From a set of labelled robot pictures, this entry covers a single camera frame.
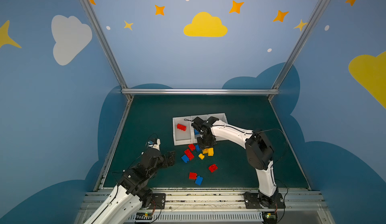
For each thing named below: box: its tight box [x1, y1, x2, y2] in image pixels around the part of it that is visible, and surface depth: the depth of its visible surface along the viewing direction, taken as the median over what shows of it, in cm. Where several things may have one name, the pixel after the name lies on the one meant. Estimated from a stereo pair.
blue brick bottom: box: [195, 175, 204, 186], surface depth 82 cm
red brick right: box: [208, 163, 219, 173], surface depth 87 cm
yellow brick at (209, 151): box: [202, 147, 214, 157], surface depth 91 cm
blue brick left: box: [180, 154, 189, 164], surface depth 90 cm
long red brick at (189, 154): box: [183, 148, 195, 161], surface depth 91 cm
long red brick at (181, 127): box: [176, 123, 187, 132], surface depth 103 cm
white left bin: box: [172, 115, 195, 146], surface depth 101 cm
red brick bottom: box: [188, 171, 198, 180], surface depth 84 cm
